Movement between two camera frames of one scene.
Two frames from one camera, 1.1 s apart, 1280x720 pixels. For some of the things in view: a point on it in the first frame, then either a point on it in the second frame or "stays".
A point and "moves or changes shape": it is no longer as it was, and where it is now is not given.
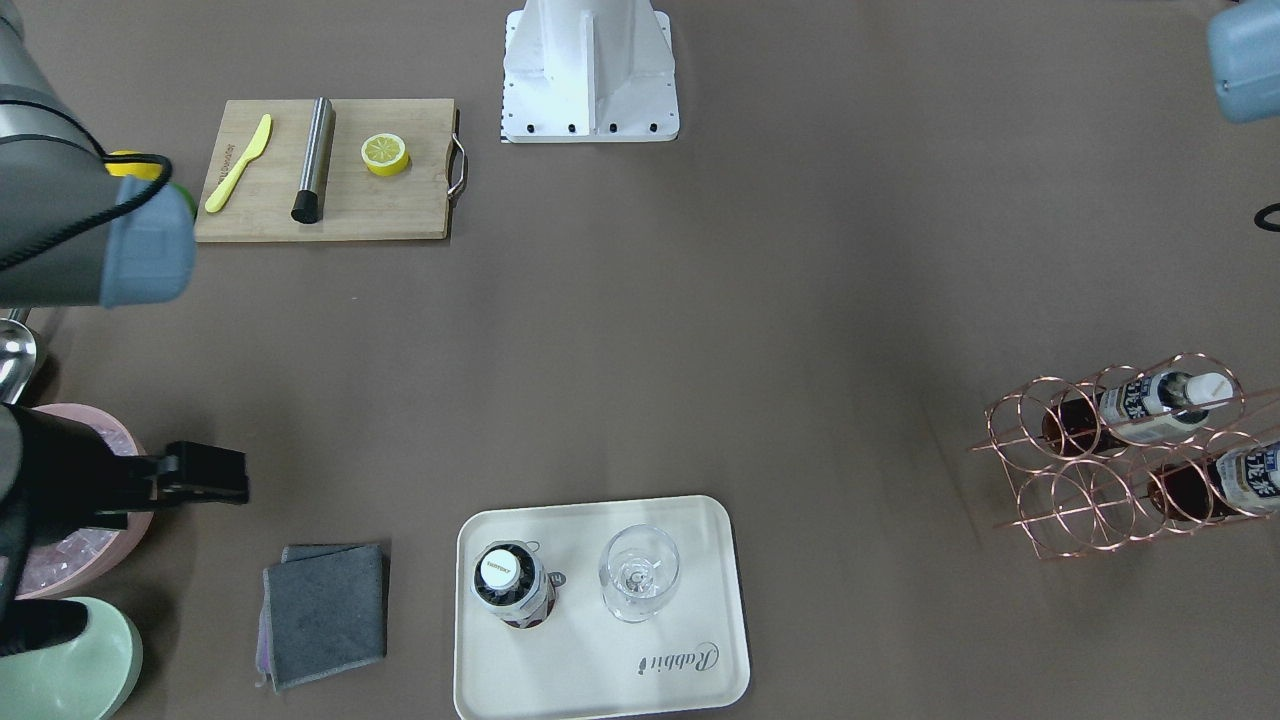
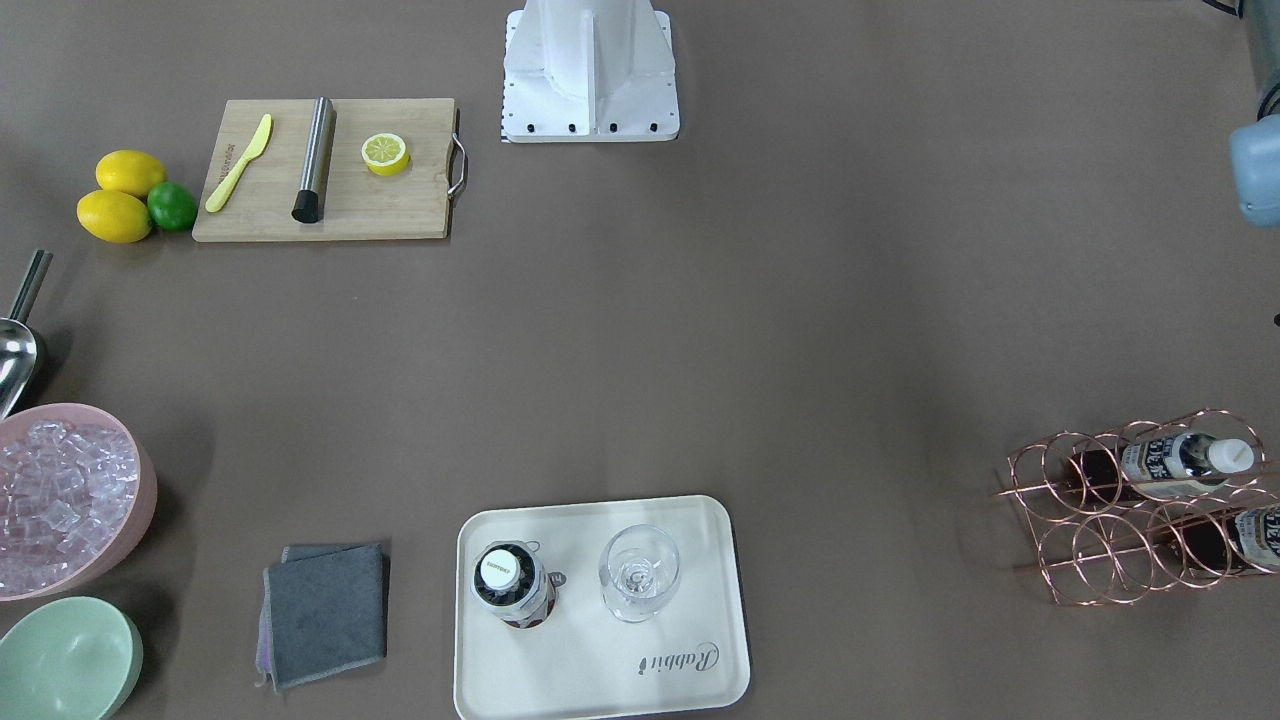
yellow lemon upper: (147, 171) stays
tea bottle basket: (1244, 481) → (1222, 541)
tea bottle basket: (1136, 411) → (1161, 466)
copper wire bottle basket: (1102, 456) moves or changes shape
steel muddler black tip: (307, 207) stays
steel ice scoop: (18, 352) stays
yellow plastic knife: (256, 149) stays
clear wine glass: (639, 564) stays
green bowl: (88, 676) stays
